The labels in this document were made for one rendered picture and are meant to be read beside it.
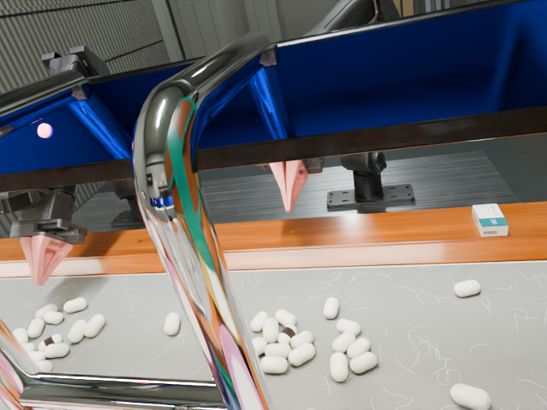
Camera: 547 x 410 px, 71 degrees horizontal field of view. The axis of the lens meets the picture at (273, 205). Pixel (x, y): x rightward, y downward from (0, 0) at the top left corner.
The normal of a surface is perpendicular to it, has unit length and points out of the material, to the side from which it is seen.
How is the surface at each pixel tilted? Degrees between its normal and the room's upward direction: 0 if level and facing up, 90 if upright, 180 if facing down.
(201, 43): 90
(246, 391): 90
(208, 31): 90
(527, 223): 0
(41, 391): 45
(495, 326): 0
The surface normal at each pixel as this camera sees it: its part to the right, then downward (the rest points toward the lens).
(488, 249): -0.28, -0.24
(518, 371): -0.20, -0.85
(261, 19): -0.17, 0.51
